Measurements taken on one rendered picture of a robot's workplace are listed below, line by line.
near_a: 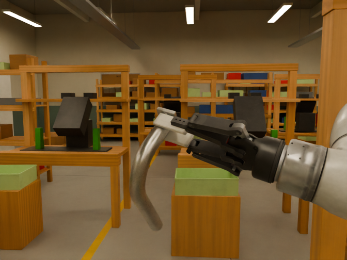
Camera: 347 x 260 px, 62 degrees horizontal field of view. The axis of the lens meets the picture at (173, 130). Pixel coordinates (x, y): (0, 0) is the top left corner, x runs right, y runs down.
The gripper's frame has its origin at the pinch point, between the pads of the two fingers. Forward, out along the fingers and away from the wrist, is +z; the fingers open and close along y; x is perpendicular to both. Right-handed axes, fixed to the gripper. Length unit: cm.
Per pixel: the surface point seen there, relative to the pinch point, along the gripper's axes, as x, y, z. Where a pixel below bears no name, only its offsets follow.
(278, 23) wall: -955, -496, 167
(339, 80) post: -62, -27, -28
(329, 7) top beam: -78, -10, -18
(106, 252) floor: -13, -247, 121
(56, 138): -253, -538, 599
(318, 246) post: -23, -73, -38
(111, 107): -486, -626, 605
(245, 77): -558, -434, 152
